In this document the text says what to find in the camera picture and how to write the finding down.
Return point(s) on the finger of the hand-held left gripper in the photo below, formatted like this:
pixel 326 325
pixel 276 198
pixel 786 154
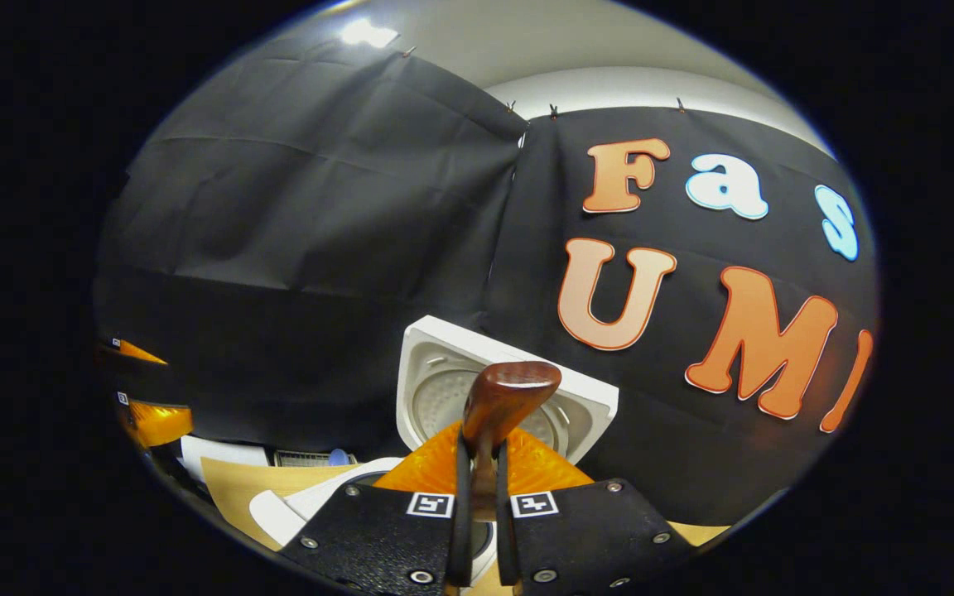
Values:
pixel 139 353
pixel 158 422

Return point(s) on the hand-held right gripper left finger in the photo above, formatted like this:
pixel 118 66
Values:
pixel 463 530

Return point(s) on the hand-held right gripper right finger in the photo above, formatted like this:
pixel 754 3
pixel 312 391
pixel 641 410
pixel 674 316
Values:
pixel 503 538

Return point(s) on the dark brown wooden spoon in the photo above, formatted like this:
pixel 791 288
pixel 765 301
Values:
pixel 510 393

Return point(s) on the white rice cooker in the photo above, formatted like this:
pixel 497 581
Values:
pixel 444 356

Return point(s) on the white box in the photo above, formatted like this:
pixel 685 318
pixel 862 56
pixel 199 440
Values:
pixel 220 454

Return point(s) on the grey vented panel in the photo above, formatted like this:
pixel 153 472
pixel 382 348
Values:
pixel 303 458

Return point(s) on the ceiling light panel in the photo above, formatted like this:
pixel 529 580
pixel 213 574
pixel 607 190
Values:
pixel 368 33

